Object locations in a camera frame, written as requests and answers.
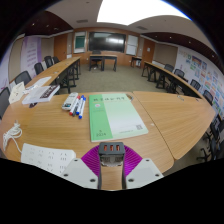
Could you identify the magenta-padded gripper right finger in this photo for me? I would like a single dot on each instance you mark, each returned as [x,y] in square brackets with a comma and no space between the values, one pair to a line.
[145,171]

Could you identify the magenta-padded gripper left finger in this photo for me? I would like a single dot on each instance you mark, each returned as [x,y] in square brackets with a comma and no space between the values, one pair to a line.
[78,171]

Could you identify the white power strip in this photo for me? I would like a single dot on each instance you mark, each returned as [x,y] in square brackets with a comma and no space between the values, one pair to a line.
[43,156]

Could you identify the black whiteboard marker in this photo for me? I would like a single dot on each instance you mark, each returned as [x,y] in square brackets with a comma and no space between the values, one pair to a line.
[76,110]

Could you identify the green and white booklet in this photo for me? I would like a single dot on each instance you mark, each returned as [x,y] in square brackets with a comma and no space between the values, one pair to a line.
[115,116]

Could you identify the red whiteboard marker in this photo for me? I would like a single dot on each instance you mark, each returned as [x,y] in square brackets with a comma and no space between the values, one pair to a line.
[74,106]

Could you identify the white remote control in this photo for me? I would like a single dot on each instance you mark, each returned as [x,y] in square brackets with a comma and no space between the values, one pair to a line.
[70,101]

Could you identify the row of black office chairs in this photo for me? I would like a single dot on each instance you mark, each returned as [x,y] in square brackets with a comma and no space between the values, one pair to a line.
[22,77]
[213,133]

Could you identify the small dark object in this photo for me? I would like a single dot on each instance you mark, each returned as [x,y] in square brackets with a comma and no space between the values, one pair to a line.
[33,105]

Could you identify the white and maroon book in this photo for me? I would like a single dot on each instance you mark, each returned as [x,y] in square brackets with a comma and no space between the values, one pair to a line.
[38,95]

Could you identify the long wooden table row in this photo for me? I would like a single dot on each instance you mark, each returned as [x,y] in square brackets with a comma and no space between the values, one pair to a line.
[170,78]
[60,68]

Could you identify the white paper sheets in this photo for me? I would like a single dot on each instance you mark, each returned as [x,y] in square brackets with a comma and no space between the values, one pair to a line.
[40,81]

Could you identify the white paper box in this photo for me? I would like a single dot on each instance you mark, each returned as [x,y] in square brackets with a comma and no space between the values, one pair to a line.
[16,92]

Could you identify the black swivel chair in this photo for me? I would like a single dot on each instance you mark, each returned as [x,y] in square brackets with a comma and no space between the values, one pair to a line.
[95,60]

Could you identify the small wooden side table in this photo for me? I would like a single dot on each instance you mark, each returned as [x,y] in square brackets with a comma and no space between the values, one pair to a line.
[136,58]

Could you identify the wooden teacher desk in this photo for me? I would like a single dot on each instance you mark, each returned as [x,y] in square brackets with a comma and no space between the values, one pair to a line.
[103,56]

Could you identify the brown wooden door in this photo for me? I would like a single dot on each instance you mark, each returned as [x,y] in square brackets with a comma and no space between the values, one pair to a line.
[148,51]
[60,46]

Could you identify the bright ceiling light panel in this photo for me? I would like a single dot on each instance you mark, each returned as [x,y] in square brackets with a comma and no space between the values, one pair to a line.
[140,11]

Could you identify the colourful wall picture display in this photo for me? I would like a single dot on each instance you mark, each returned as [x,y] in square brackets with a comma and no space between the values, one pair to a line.
[200,73]

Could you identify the large purple wall banner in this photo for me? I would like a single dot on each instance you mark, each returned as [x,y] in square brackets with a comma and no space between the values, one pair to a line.
[3,73]

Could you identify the narrow purple wall banner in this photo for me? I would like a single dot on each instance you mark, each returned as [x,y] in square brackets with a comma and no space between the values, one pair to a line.
[30,55]

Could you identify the white wall board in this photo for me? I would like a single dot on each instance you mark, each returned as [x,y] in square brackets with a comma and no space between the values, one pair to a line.
[132,44]

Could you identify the green wall board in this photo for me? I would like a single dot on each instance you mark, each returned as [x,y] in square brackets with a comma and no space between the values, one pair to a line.
[79,42]

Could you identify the large black wall screen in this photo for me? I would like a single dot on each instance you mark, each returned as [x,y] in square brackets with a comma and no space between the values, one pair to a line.
[106,41]

